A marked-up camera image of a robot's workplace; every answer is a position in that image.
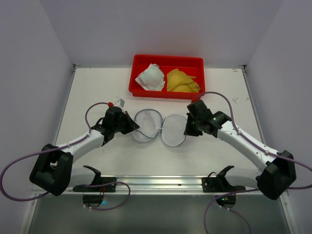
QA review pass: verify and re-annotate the red plastic tray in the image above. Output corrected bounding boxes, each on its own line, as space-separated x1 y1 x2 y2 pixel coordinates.
128 55 205 100

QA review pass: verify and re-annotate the yellow bra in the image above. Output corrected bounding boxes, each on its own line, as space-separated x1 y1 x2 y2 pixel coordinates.
166 69 200 93

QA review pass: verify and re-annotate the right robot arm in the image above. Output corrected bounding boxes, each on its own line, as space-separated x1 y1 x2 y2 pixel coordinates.
184 100 296 200

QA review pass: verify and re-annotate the white mesh laundry bag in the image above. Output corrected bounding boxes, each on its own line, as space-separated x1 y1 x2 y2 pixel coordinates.
132 108 187 147

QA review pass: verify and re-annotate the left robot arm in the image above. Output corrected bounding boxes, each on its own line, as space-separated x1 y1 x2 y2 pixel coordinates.
29 106 139 196

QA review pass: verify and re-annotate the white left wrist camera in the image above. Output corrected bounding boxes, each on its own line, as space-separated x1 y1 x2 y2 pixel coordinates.
114 99 125 109

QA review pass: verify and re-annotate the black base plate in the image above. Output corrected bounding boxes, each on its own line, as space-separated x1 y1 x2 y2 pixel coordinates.
73 176 117 193
201 177 246 193

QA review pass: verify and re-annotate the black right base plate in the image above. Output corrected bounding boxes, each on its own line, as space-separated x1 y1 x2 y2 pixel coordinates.
201 177 246 193

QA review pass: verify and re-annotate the aluminium frame rail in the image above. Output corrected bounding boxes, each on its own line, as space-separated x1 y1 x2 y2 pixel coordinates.
30 173 288 195

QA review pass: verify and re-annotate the white bra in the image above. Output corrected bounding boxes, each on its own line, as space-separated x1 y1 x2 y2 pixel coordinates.
135 63 165 91

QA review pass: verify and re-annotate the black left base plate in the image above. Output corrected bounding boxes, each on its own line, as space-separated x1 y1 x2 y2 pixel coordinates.
73 176 117 193

